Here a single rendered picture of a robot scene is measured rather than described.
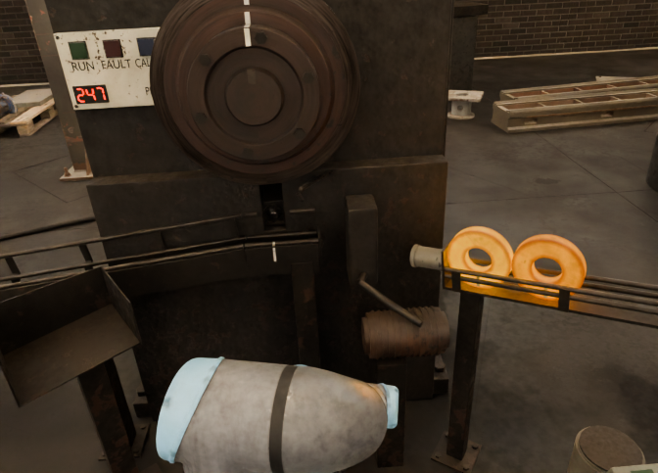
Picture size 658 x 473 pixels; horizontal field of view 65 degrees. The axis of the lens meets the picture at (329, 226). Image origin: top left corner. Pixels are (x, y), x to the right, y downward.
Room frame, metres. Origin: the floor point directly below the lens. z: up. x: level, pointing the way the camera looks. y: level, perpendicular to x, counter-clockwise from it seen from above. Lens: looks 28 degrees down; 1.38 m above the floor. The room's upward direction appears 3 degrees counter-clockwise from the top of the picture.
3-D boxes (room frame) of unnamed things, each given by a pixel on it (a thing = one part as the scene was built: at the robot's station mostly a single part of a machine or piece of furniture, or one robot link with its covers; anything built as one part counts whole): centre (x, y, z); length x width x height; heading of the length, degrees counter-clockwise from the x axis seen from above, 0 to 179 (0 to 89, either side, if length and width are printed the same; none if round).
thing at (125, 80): (1.31, 0.49, 1.15); 0.26 x 0.02 x 0.18; 92
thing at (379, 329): (1.09, -0.19, 0.27); 0.22 x 0.13 x 0.53; 92
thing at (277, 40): (1.12, 0.14, 1.11); 0.28 x 0.06 x 0.28; 92
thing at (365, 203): (1.24, -0.09, 0.68); 0.11 x 0.08 x 0.24; 2
